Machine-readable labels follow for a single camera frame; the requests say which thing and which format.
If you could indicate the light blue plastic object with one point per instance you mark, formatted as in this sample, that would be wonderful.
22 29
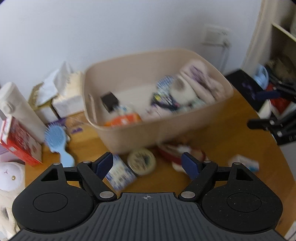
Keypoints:
261 77

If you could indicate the blue white tissue pack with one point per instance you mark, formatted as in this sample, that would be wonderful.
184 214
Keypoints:
120 176

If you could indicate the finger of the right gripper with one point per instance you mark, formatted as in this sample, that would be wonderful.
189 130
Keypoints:
284 91
266 123

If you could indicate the white plush rabbit toy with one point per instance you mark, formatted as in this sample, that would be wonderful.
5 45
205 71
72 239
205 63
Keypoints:
181 91

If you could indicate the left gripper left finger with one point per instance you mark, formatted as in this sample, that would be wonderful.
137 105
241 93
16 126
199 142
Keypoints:
92 175

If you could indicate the blue white small carton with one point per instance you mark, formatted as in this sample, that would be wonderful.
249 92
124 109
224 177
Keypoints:
252 165

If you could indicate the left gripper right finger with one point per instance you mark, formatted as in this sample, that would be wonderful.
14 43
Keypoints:
202 175

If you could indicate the dark patterned snack packet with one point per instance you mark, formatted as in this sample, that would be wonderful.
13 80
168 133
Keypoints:
164 100

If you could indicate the red white snack box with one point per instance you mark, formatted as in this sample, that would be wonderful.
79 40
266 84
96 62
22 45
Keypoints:
16 139

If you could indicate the orange supplement bottle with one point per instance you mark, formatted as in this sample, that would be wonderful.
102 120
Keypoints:
123 120

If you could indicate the blue hairbrush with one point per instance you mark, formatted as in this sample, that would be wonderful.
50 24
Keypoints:
56 139

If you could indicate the blue patterned cloth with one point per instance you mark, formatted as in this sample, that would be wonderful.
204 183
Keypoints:
164 84

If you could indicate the beige plastic storage bin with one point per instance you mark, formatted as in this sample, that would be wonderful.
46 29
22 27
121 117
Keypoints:
144 99

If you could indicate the beige cloth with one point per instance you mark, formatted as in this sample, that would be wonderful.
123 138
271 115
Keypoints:
196 73

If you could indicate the white plush doll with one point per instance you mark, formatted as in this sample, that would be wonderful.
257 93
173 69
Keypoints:
12 176

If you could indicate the white thermos bottle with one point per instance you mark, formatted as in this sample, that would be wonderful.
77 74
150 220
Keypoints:
14 104

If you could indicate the black small box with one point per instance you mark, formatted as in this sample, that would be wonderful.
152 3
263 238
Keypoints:
109 101

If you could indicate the round tin can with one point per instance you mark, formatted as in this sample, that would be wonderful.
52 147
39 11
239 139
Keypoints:
141 161

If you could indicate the white wall socket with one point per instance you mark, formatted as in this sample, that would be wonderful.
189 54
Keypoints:
214 35

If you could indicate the black tablet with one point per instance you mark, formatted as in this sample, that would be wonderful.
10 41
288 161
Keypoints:
247 87

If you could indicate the white tissue box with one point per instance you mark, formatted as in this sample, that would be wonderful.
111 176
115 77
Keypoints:
59 95

